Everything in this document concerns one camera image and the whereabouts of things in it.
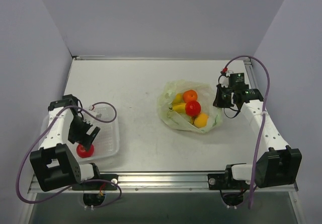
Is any white plastic basket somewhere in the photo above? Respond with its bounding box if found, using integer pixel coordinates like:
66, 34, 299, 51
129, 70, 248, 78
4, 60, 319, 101
41, 105, 120, 166

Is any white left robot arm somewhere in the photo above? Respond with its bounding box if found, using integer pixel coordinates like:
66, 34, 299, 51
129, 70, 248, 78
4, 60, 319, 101
30, 95, 102, 192

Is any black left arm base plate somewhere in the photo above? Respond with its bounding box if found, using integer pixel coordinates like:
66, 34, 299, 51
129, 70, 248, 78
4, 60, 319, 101
72, 173, 119, 191

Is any orange fruit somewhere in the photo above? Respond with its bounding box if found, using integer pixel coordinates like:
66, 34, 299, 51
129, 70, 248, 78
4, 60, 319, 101
182, 90, 198, 103

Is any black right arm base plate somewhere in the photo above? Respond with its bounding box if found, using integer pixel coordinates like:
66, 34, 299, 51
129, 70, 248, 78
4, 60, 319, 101
207, 174, 245, 190

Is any aluminium front rail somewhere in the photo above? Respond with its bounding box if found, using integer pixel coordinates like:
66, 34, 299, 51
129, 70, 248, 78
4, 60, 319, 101
28, 171, 298, 194

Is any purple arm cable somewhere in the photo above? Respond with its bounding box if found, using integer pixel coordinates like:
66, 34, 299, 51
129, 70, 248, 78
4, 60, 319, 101
16, 101, 123, 208
221, 55, 271, 209

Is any red apple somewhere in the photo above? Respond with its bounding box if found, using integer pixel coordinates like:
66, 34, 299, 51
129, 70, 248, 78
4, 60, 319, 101
185, 101, 201, 117

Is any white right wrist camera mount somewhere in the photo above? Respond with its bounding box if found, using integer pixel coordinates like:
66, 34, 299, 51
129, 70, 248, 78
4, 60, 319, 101
218, 67, 233, 87

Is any yellow banana bunch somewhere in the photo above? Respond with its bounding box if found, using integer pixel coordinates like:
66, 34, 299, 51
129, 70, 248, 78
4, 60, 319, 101
169, 93, 186, 114

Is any light green plastic bag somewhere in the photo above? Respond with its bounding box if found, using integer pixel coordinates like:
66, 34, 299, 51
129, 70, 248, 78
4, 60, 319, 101
156, 80, 222, 134

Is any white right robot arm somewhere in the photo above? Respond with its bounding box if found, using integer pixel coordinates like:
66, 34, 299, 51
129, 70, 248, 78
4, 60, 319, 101
213, 68, 302, 188

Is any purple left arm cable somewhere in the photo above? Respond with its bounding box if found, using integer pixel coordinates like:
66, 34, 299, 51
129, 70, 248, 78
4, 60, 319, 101
16, 101, 123, 208

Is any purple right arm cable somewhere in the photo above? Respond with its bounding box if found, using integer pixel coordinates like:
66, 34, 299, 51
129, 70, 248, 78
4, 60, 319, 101
221, 55, 271, 209

